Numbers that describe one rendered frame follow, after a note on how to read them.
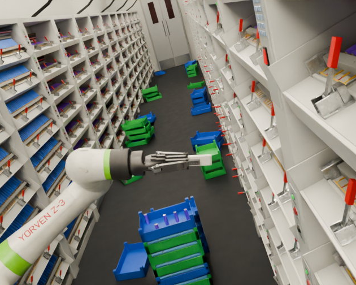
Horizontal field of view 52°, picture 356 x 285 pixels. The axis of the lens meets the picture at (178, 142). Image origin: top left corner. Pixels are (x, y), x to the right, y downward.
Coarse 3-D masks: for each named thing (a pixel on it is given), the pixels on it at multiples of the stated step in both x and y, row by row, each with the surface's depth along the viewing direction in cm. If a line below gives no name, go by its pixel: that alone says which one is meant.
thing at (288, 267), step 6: (264, 222) 150; (270, 222) 150; (270, 228) 151; (270, 234) 148; (276, 234) 146; (276, 240) 143; (276, 246) 141; (282, 246) 135; (282, 252) 135; (282, 258) 133; (288, 258) 132; (282, 264) 131; (288, 264) 129; (288, 270) 127; (294, 270) 125; (288, 276) 125; (294, 276) 123; (294, 282) 121
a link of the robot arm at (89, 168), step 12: (72, 156) 105; (84, 156) 104; (96, 156) 105; (108, 156) 105; (72, 168) 104; (84, 168) 104; (96, 168) 104; (108, 168) 104; (72, 180) 108; (84, 180) 105; (96, 180) 107
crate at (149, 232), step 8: (168, 208) 211; (176, 208) 212; (184, 208) 212; (152, 216) 212; (160, 216) 212; (168, 216) 211; (184, 216) 207; (192, 216) 192; (144, 224) 210; (152, 224) 208; (160, 224) 205; (168, 224) 203; (176, 224) 193; (184, 224) 193; (192, 224) 194; (144, 232) 202; (152, 232) 193; (160, 232) 193; (168, 232) 194; (176, 232) 194; (144, 240) 194
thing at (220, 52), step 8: (208, 8) 187; (216, 8) 187; (208, 16) 189; (216, 16) 189; (216, 48) 194; (216, 56) 198; (224, 80) 200; (224, 88) 202; (232, 112) 206; (232, 120) 208; (240, 152) 215; (248, 192) 225; (256, 224) 232
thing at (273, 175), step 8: (248, 136) 137; (256, 136) 137; (256, 144) 138; (256, 152) 132; (264, 152) 129; (272, 152) 125; (272, 160) 121; (264, 168) 119; (272, 168) 116; (272, 176) 112; (280, 176) 110; (272, 184) 108; (280, 184) 106; (288, 208) 95; (288, 216) 92; (296, 232) 81
